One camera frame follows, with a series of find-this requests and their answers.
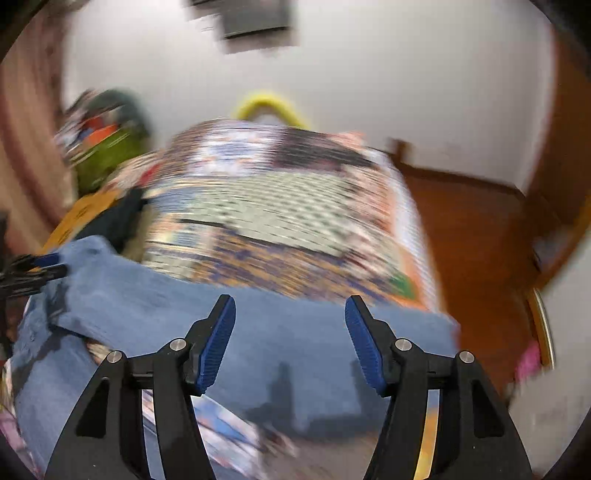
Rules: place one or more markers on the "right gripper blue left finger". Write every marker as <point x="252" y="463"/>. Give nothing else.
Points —
<point x="208" y="339"/>

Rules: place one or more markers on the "dark green plush pillow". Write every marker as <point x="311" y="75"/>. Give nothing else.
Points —
<point x="128" y="111"/>

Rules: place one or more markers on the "small black wall monitor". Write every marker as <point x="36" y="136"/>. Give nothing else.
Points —
<point x="241" y="26"/>

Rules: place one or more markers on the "blue denim jeans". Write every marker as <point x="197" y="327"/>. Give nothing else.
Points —
<point x="290" y="366"/>

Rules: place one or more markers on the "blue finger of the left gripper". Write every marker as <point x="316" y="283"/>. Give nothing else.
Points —
<point x="47" y="262"/>

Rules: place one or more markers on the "patchwork patterned bedspread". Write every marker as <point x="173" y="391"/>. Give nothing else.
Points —
<point x="297" y="212"/>

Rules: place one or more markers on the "yellow curved headboard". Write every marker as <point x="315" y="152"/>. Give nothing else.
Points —
<point x="268" y="101"/>

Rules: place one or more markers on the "wooden door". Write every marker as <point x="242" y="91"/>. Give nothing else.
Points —
<point x="558" y="196"/>

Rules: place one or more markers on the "orange yellow blanket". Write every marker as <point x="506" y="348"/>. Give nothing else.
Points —
<point x="83" y="211"/>

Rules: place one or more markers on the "striped red curtain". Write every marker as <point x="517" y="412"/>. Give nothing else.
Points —
<point x="36" y="184"/>

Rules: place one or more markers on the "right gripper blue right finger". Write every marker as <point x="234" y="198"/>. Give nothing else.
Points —
<point x="373" y="340"/>

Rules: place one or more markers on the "pink object on floor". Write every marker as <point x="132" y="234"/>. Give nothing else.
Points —
<point x="529" y="363"/>

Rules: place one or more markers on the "dark folded clothing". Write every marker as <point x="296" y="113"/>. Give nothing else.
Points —
<point x="117" y="223"/>

